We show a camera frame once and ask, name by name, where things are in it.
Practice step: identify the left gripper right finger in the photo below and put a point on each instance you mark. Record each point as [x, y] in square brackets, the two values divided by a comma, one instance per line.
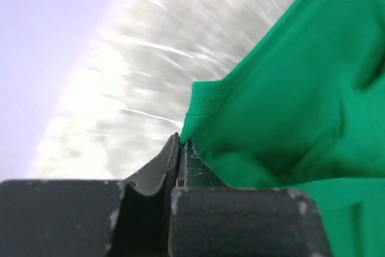
[210, 219]

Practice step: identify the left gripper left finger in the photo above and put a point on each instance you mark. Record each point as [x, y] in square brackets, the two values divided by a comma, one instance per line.
[128, 217]

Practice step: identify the green t shirt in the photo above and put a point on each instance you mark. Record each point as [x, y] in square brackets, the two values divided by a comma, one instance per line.
[305, 109]

